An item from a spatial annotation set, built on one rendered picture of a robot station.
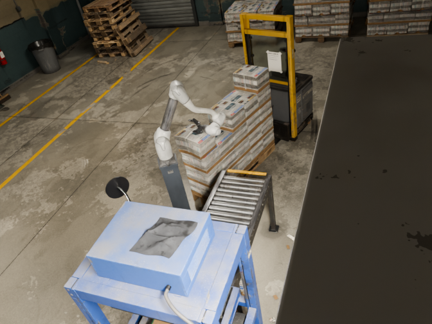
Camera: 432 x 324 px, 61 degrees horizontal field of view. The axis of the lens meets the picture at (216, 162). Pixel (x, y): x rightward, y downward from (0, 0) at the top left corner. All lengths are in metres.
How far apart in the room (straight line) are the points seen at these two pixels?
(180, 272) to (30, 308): 2.94
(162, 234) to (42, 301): 2.73
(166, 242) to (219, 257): 0.35
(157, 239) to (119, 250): 0.22
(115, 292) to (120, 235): 0.32
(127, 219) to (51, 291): 2.49
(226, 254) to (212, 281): 0.19
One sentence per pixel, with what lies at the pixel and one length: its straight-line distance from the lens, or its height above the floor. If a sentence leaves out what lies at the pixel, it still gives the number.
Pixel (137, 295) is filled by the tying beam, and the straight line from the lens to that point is 2.23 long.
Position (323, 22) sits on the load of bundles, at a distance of 8.92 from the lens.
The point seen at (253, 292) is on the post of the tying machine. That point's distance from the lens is 2.84.
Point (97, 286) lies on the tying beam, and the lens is 2.37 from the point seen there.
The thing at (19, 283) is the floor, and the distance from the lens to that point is 5.03.
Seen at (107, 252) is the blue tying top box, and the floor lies 1.75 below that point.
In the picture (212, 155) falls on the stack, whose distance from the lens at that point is 4.29.
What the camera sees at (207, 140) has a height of 1.02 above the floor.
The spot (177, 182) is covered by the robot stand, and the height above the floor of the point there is 0.74.
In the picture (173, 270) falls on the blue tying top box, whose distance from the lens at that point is 2.00.
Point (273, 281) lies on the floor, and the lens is 3.98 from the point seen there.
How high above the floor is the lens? 3.30
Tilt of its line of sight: 37 degrees down
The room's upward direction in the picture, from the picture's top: 12 degrees counter-clockwise
